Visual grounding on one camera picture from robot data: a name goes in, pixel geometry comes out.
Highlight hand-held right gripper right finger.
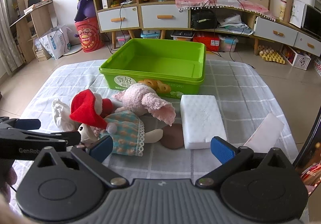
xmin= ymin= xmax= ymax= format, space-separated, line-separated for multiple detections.
xmin=195 ymin=136 xmax=294 ymax=188

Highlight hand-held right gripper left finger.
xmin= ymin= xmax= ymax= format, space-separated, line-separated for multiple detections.
xmin=33 ymin=135 xmax=129 ymax=188

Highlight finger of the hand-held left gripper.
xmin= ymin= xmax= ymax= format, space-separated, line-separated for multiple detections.
xmin=0 ymin=129 xmax=81 ymax=147
xmin=0 ymin=117 xmax=41 ymax=131

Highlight white cloth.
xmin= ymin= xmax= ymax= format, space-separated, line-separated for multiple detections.
xmin=51 ymin=98 xmax=78 ymax=132

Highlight cream rabbit doll blue dress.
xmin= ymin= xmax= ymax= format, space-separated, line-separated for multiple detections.
xmin=77 ymin=111 xmax=164 ymax=157

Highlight red santa hat plush toy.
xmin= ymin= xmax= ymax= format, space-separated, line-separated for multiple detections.
xmin=70 ymin=89 xmax=118 ymax=133

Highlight pink plush rabbit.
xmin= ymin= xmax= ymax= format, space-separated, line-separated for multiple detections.
xmin=112 ymin=83 xmax=177 ymax=127

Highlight green plastic box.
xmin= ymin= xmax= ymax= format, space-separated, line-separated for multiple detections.
xmin=100 ymin=38 xmax=206 ymax=93

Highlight person's left hand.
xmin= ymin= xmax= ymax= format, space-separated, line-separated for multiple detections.
xmin=0 ymin=167 xmax=18 ymax=198

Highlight white sponge block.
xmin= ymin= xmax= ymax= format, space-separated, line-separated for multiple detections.
xmin=180 ymin=94 xmax=228 ymax=150

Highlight white foam sheet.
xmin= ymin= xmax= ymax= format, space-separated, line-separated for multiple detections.
xmin=244 ymin=112 xmax=285 ymax=153

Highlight brown round sponge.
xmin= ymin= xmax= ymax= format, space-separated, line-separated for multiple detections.
xmin=160 ymin=124 xmax=185 ymax=150

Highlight grey checked tablecloth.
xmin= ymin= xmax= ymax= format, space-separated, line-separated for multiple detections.
xmin=10 ymin=59 xmax=300 ymax=187

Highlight white paper shopping bag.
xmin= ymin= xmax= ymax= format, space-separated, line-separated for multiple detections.
xmin=39 ymin=24 xmax=72 ymax=60

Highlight round white base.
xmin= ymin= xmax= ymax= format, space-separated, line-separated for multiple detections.
xmin=62 ymin=45 xmax=83 ymax=56

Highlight light curtain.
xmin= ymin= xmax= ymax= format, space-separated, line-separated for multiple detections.
xmin=0 ymin=0 xmax=24 ymax=76

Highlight red printed bucket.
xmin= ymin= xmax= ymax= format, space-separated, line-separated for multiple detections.
xmin=74 ymin=17 xmax=104 ymax=53

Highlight clear storage box colourful contents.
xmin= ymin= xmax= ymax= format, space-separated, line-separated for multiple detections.
xmin=219 ymin=36 xmax=239 ymax=53

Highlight wooden bookshelf desk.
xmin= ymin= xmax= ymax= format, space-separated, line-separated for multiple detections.
xmin=9 ymin=0 xmax=59 ymax=63

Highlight yellow egg tray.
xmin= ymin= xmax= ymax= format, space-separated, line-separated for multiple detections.
xmin=258 ymin=45 xmax=286 ymax=64

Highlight red cardboard box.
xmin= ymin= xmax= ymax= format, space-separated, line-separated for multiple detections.
xmin=193 ymin=35 xmax=221 ymax=52

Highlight clear storage box pink contents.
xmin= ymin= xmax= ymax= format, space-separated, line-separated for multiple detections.
xmin=115 ymin=31 xmax=131 ymax=49

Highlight white crate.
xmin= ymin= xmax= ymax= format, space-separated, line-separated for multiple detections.
xmin=279 ymin=44 xmax=312 ymax=71

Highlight clear storage box black lid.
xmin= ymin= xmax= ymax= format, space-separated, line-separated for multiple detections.
xmin=171 ymin=30 xmax=195 ymax=42

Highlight clear storage box blue lid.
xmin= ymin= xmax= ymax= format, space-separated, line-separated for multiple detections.
xmin=140 ymin=30 xmax=161 ymax=40

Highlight pile of papers and bags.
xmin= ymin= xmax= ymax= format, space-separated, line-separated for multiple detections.
xmin=218 ymin=14 xmax=253 ymax=35

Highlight wooden shelf cabinet white drawers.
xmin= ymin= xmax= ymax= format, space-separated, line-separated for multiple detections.
xmin=88 ymin=0 xmax=191 ymax=50

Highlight purple plush toy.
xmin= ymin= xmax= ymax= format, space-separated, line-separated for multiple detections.
xmin=74 ymin=0 xmax=97 ymax=22

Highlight black bag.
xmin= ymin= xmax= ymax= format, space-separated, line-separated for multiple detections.
xmin=191 ymin=9 xmax=217 ymax=30

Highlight long low wooden cabinet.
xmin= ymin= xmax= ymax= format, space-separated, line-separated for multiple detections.
xmin=189 ymin=5 xmax=321 ymax=55

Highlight pink checked cloth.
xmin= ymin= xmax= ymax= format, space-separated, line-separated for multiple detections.
xmin=175 ymin=0 xmax=276 ymax=20

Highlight white paper sheet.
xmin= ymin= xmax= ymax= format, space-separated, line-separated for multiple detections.
xmin=290 ymin=0 xmax=305 ymax=27

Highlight tall white bottle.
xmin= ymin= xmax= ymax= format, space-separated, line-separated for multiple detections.
xmin=279 ymin=0 xmax=289 ymax=21

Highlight black microwave oven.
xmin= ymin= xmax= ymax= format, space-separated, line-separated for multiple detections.
xmin=301 ymin=3 xmax=321 ymax=39

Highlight black cable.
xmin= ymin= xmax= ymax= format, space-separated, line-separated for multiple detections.
xmin=107 ymin=2 xmax=131 ymax=54

